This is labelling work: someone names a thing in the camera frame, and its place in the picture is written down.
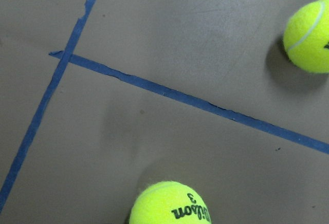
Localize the yellow tennis ball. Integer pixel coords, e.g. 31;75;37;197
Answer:
283;0;328;73
129;181;212;224

